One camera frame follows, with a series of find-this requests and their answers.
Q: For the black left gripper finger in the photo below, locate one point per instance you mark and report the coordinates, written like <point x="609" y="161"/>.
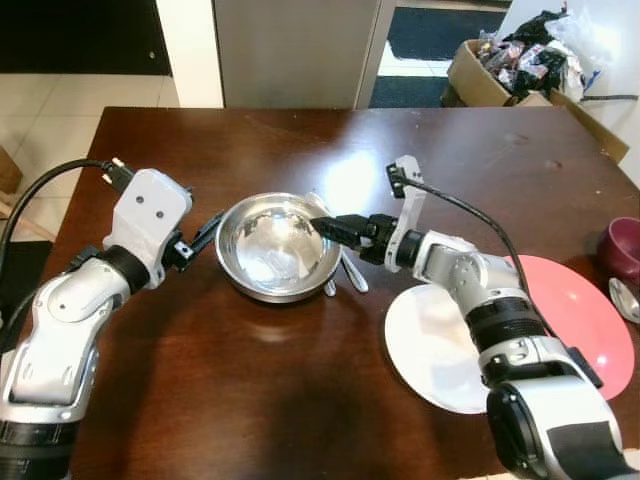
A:
<point x="208" y="232"/>

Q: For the stainless steel bowl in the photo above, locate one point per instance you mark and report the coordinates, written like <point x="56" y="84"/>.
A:
<point x="275" y="250"/>

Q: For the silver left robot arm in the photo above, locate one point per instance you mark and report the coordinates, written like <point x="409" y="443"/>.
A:
<point x="58" y="335"/>

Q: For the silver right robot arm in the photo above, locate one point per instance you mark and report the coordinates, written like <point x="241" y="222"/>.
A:
<point x="520" y="350"/>

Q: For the maroon cup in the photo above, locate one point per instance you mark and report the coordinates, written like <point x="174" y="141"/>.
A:
<point x="622" y="250"/>

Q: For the large steel spoon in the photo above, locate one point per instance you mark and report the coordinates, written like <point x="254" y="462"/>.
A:
<point x="622" y="297"/>

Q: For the white plate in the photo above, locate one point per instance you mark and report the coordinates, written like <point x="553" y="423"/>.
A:
<point x="435" y="350"/>

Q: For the pink plate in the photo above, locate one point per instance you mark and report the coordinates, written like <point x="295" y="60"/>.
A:
<point x="585" y="320"/>

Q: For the white pillar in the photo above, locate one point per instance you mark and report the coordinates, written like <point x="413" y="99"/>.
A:
<point x="190" y="50"/>

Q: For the grey door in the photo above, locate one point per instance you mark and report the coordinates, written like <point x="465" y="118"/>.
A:
<point x="295" y="50"/>

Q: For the brown cardboard box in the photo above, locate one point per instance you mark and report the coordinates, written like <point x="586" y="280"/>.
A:
<point x="475" y="80"/>

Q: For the black door mat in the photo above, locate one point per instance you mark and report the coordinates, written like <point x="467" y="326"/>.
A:
<point x="440" y="35"/>

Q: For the clear white plastic bag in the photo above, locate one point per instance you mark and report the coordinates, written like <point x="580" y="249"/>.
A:
<point x="590" y="40"/>

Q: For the black plastic bag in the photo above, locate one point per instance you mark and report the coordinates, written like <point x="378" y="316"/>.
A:
<point x="535" y="30"/>

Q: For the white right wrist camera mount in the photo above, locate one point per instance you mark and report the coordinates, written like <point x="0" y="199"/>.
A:
<point x="410" y="215"/>

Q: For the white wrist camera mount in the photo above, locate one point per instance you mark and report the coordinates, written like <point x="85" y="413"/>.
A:
<point x="410" y="215"/>
<point x="148" y="215"/>

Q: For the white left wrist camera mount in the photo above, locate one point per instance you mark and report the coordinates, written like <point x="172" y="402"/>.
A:
<point x="148" y="215"/>

